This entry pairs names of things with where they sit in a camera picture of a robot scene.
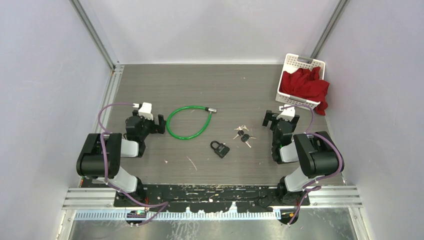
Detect black key bunch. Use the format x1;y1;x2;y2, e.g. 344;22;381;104
233;130;256;148

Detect black padlock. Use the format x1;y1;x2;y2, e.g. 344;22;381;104
210;140;230;159

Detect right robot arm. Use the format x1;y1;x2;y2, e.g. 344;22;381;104
262;110;345;206

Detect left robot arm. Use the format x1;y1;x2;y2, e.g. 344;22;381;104
76;110;166;207

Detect small silver keys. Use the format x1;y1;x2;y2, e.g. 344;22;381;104
234;124;249;131

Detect red cloth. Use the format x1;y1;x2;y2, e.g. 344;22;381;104
279;66;330;116

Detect white plastic basket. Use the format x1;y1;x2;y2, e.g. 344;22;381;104
275;53;330;116

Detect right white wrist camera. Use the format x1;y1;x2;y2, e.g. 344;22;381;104
276;104;296;121

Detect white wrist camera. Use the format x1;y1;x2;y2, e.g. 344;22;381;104
138;102;154;121
276;104;296;121

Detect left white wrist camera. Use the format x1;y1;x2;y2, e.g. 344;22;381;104
138;102;154;121

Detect green cable lock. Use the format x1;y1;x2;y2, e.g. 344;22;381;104
165;105;217;141

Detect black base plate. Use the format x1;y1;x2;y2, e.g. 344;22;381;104
135;184;310;213

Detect left aluminium frame post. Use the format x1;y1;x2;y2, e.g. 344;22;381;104
69;0;117;71

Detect aluminium frame post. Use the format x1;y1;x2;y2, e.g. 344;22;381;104
310;0;350;59
69;0;117;71

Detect aluminium front rail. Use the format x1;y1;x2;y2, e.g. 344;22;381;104
62;186;363;225

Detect right aluminium frame post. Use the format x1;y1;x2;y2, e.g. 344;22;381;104
310;0;350;59

